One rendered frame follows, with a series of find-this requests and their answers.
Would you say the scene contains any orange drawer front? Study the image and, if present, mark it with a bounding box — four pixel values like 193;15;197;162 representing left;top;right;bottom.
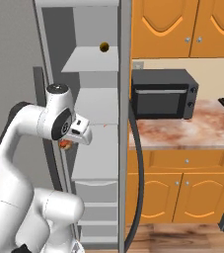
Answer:
148;150;224;173

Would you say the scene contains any grey fridge door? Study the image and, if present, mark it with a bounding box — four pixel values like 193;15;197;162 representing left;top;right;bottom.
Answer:
117;0;133;253

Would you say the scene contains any grey freezer door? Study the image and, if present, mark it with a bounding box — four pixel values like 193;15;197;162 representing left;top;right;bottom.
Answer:
0;0;68;196

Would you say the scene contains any grey wall socket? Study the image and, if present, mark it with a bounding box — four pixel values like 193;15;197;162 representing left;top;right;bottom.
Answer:
131;60;145;70

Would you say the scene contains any black microwave oven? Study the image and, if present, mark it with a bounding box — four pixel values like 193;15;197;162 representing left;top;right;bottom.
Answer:
130;68;199;121

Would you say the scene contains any hot dog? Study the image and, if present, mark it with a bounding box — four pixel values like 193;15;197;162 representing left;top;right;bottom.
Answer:
58;139;74;151

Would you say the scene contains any black curved door handle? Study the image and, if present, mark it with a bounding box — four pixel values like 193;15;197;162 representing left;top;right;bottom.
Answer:
123;100;146;253

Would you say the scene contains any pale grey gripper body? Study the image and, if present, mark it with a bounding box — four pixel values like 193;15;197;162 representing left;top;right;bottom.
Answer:
65;125;94;146

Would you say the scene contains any orange wall cupboard door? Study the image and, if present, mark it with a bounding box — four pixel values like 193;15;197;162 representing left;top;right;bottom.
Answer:
188;0;224;59
130;0;200;59

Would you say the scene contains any orange base cupboard door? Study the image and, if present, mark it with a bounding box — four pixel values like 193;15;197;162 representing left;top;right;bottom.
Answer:
125;172;184;225
172;172;224;225

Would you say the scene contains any brown round fruit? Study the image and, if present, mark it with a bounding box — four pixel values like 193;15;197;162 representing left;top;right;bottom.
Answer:
99;42;111;53

